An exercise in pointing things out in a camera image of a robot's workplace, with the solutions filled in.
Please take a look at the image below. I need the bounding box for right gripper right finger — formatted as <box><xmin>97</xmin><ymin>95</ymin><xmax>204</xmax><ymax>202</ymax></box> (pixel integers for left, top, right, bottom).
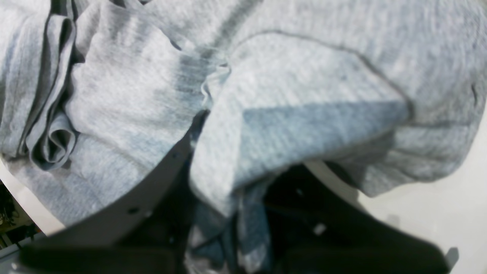
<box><xmin>263</xmin><ymin>165</ymin><xmax>451</xmax><ymax>274</ymax></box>

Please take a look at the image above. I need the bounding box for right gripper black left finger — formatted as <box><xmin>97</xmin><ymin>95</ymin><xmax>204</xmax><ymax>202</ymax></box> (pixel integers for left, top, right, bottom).
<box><xmin>19</xmin><ymin>110</ymin><xmax>208</xmax><ymax>274</ymax></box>

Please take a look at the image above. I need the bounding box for grey T-shirt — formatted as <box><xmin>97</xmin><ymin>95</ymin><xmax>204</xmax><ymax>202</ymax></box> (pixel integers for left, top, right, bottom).
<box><xmin>1</xmin><ymin>0</ymin><xmax>486</xmax><ymax>274</ymax></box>

